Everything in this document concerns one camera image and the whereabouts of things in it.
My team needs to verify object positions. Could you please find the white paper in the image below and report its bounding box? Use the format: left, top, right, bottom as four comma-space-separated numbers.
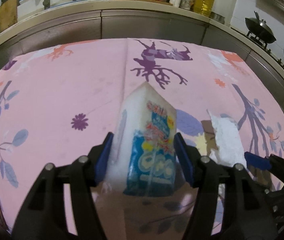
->
207, 110, 246, 167

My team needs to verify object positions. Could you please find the white tissue pack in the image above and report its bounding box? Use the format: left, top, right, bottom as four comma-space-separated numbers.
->
104, 82, 177, 197

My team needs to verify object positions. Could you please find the pink patterned tablecloth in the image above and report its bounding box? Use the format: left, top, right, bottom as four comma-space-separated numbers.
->
0, 38, 284, 239

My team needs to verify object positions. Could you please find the black gas stove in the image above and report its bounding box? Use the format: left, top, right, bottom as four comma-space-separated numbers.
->
230, 25, 284, 69

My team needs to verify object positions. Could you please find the wok with steel lid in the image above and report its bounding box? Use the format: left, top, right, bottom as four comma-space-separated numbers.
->
245, 11, 276, 44

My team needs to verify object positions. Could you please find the small steel bowl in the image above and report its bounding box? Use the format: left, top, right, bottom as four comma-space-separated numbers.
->
209, 12, 225, 24

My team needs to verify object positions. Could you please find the yellow cooking oil bottle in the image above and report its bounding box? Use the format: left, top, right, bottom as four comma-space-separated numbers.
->
193, 0, 215, 17

